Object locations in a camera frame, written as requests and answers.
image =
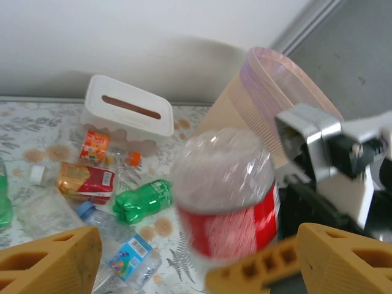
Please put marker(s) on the beige bin with pink bag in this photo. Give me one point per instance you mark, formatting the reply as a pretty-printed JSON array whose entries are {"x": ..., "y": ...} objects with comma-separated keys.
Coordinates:
[{"x": 239, "y": 104}]

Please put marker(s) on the aluminium frame post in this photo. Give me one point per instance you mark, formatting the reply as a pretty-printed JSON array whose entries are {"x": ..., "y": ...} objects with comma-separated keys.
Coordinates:
[{"x": 306, "y": 24}]

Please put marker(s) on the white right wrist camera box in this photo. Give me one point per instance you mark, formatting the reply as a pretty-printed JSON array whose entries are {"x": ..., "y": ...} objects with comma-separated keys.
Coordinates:
[{"x": 309, "y": 134}]

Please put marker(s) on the crushed clear plastic bottle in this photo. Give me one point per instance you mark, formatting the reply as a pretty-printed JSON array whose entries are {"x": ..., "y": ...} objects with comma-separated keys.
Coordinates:
[{"x": 46, "y": 211}]

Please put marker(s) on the floral tablecloth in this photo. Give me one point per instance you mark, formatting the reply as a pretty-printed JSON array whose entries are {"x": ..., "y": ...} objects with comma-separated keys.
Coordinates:
[{"x": 27, "y": 128}]

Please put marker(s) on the white tissue box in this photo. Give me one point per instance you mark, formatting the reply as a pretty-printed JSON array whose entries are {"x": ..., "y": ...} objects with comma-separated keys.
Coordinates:
[{"x": 128, "y": 116}]

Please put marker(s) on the green bottle with pale cap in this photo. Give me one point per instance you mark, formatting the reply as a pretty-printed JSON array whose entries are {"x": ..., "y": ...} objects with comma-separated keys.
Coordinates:
[{"x": 3, "y": 199}]

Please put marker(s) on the red label cola bottle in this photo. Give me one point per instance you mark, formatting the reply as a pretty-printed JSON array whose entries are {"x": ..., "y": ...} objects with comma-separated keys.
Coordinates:
[{"x": 226, "y": 214}]

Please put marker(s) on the green bottle green printed label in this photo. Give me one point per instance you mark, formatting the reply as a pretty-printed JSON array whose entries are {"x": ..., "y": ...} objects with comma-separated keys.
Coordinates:
[{"x": 144, "y": 199}]

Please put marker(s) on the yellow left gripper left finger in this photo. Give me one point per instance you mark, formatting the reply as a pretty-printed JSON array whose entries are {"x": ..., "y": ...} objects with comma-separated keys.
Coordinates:
[{"x": 76, "y": 254}]

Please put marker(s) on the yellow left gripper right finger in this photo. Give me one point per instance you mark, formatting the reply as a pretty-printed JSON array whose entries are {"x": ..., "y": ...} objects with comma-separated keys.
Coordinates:
[{"x": 321, "y": 260}]

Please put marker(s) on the orange label plastic bottle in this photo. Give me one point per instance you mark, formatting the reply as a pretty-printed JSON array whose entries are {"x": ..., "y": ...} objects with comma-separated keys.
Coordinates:
[{"x": 93, "y": 147}]

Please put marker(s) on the blue cartoon label bottle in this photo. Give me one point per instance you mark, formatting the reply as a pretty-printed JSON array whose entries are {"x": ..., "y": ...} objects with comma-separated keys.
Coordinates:
[{"x": 128, "y": 257}]

